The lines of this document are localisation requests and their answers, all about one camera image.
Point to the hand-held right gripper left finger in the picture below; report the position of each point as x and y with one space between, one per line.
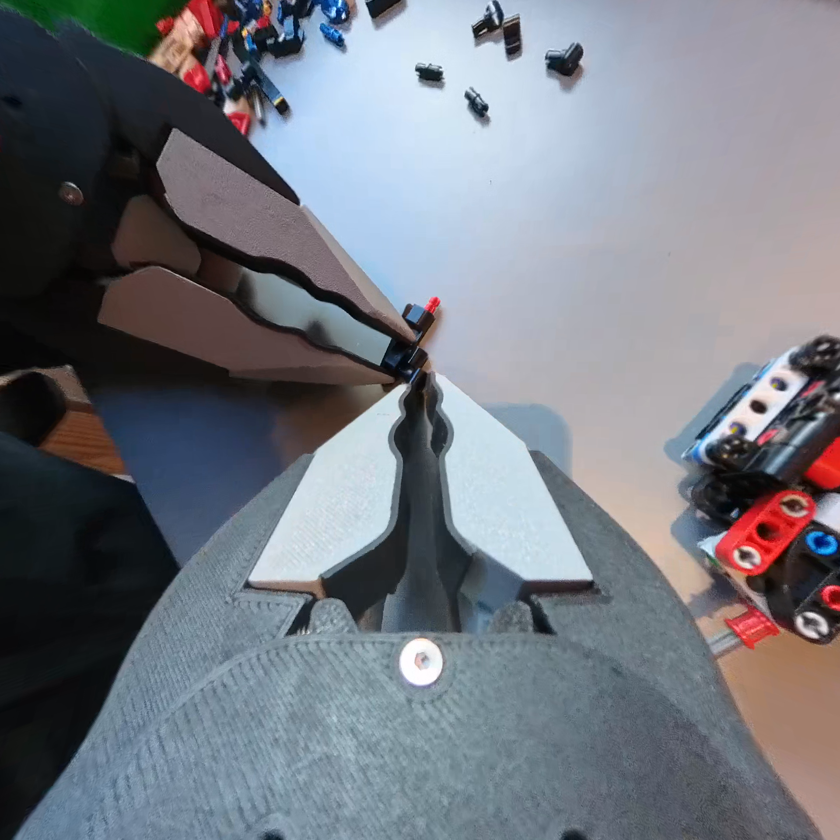
334 512

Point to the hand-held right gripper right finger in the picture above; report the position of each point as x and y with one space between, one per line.
512 512

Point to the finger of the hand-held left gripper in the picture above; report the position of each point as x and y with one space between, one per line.
262 210
216 328

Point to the black hinged brick piece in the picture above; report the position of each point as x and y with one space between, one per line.
415 318

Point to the grey desk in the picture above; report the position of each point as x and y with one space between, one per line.
590 197

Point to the green plastic bin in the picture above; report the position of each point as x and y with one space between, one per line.
98 16

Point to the pile of mixed toy bricks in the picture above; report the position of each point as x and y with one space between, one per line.
256 39

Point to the blue brick pin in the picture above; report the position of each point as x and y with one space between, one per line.
331 34

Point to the blue curved brick piece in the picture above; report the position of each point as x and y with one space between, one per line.
331 6

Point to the black angled brick beam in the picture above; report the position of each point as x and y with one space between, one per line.
384 5

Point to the toy brick car model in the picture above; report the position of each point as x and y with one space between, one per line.
774 459

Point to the cluster of black connector pieces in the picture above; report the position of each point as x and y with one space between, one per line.
564 59

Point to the wooden frame beam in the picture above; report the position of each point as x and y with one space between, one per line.
85 439

